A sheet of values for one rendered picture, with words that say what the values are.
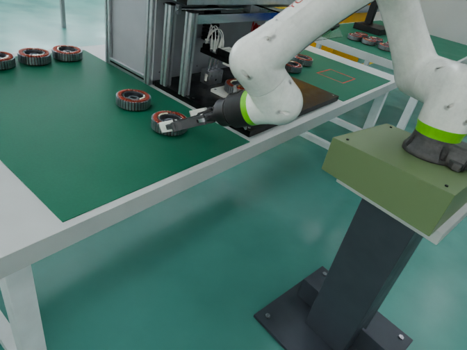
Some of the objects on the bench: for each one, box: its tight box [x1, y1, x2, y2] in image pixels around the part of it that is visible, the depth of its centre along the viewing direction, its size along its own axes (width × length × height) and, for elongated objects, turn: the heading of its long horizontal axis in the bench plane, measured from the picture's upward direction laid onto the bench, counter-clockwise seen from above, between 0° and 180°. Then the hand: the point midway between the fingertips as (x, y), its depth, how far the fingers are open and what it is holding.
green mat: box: [0, 50, 249, 222], centre depth 116 cm, size 94×61×1 cm, turn 35°
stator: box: [116, 89, 151, 111], centre depth 121 cm, size 11×11×4 cm
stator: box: [151, 110, 188, 136], centre depth 112 cm, size 11×11×4 cm
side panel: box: [104, 0, 155, 85], centre depth 138 cm, size 28×3×32 cm, turn 35°
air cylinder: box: [200, 66, 223, 85], centre depth 146 cm, size 5×8×6 cm
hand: (178, 120), depth 109 cm, fingers open, 13 cm apart
